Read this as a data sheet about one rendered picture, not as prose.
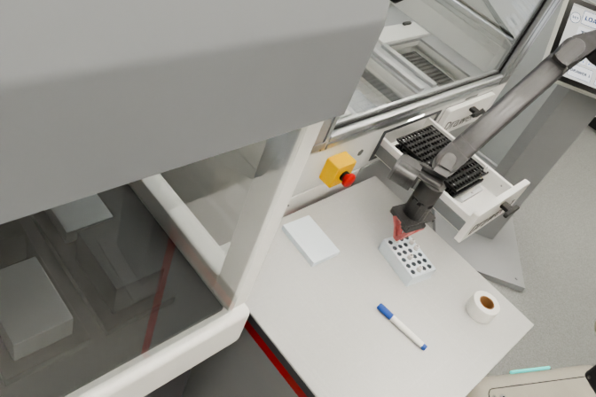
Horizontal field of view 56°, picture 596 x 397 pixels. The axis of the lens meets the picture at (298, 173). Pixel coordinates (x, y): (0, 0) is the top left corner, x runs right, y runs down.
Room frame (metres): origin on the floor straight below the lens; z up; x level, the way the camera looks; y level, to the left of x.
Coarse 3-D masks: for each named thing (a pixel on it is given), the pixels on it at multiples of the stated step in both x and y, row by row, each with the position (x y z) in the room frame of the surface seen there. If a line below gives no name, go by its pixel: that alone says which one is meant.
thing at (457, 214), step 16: (400, 128) 1.40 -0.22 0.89; (416, 128) 1.49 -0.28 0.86; (384, 144) 1.30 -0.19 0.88; (384, 160) 1.29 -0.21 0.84; (480, 160) 1.40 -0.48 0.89; (496, 176) 1.37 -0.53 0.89; (464, 192) 1.31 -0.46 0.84; (480, 192) 1.34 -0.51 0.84; (496, 192) 1.35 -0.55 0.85; (448, 208) 1.16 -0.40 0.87; (464, 208) 1.16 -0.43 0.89
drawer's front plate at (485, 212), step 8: (520, 184) 1.31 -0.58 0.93; (528, 184) 1.34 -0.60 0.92; (504, 192) 1.25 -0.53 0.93; (512, 192) 1.26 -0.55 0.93; (520, 192) 1.32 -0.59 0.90; (496, 200) 1.20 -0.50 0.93; (504, 200) 1.22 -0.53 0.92; (512, 200) 1.30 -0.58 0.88; (480, 208) 1.14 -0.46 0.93; (488, 208) 1.15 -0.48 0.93; (496, 208) 1.20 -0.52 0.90; (472, 216) 1.11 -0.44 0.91; (480, 216) 1.12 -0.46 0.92; (488, 216) 1.19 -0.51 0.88; (496, 216) 1.27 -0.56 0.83; (464, 224) 1.12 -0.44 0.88; (472, 224) 1.11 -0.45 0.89; (464, 232) 1.11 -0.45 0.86; (472, 232) 1.16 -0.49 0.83
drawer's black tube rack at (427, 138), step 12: (420, 132) 1.41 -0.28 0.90; (432, 132) 1.44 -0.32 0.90; (396, 144) 1.34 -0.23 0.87; (408, 144) 1.32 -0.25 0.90; (420, 144) 1.35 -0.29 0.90; (432, 144) 1.43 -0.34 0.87; (444, 144) 1.41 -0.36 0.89; (420, 156) 1.29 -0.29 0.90; (432, 156) 1.32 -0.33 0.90; (468, 168) 1.33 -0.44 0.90; (480, 168) 1.35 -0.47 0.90; (444, 180) 1.23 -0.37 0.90; (456, 180) 1.26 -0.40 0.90; (480, 180) 1.34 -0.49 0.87; (456, 192) 1.25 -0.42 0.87
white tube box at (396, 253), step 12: (384, 240) 1.03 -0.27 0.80; (408, 240) 1.07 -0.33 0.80; (384, 252) 1.02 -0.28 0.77; (396, 252) 1.01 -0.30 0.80; (408, 252) 1.03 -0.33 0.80; (420, 252) 1.04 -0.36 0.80; (396, 264) 0.99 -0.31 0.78; (408, 264) 0.99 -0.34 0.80; (420, 264) 1.00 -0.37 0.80; (432, 264) 1.02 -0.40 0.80; (408, 276) 0.95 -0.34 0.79; (420, 276) 0.97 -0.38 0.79
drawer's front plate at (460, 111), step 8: (480, 96) 1.73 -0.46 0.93; (488, 96) 1.75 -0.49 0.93; (464, 104) 1.63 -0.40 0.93; (472, 104) 1.66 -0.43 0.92; (480, 104) 1.72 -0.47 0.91; (488, 104) 1.78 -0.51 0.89; (448, 112) 1.55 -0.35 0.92; (456, 112) 1.58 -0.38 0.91; (464, 112) 1.64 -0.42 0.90; (440, 120) 1.55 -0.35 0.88; (448, 120) 1.56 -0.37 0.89; (456, 120) 1.62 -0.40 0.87; (472, 120) 1.73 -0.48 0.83; (448, 128) 1.60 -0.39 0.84
